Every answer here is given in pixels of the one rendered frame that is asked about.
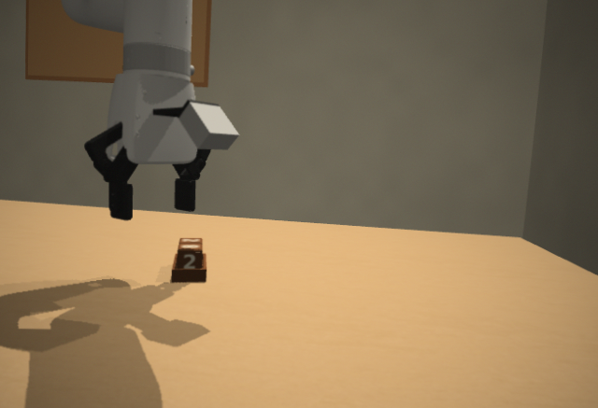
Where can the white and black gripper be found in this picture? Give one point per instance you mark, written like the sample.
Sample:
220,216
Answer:
147,138

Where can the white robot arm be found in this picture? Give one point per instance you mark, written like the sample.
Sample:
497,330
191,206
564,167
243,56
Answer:
157,35

